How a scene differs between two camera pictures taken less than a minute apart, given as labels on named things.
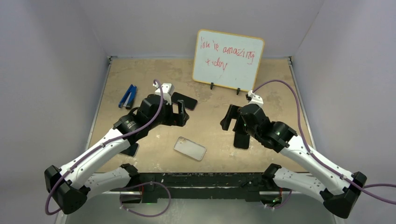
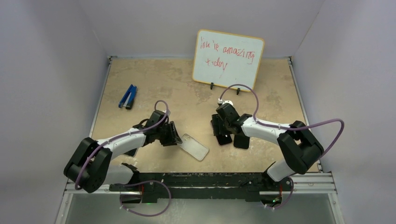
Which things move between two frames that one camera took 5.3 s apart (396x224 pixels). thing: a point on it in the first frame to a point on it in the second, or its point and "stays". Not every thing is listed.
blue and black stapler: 127,99 stays
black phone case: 241,140 stays
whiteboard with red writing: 229,59 stays
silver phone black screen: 131,150 stays
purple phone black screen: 189,102 to 224,139
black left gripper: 182,116 to 173,138
